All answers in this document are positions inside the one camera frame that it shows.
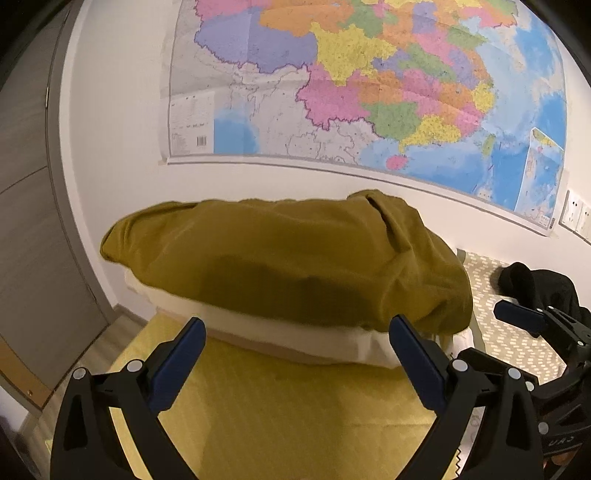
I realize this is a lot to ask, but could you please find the olive brown jacket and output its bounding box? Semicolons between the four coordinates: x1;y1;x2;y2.
100;189;474;333

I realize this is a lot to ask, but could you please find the white wall socket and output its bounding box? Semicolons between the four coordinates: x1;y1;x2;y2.
560;189;587;232
577;200;591;243

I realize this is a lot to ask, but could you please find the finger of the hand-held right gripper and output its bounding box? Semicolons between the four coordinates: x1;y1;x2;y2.
455;347;581;398
493;299;591;352

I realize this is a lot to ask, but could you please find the cream pillow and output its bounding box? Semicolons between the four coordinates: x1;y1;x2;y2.
122;270;474;367

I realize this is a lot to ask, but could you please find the black garment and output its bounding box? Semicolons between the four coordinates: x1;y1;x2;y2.
496;262;591;324

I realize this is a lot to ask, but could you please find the yellow bed sheet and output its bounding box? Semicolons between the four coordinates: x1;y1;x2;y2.
46;314;462;480

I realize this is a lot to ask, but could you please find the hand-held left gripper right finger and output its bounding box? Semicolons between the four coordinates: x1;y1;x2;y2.
389;315;544;480

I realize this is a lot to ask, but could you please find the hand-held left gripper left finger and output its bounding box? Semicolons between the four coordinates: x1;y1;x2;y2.
50;317;207;480

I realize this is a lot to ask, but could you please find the grey wardrobe door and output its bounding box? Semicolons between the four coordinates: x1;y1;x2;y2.
0;9;116;411

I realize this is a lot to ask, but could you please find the colourful wall map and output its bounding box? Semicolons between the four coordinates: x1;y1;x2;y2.
159;0;568;238

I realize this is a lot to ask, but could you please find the patterned bed quilt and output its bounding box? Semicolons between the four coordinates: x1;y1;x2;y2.
443;249;591;480

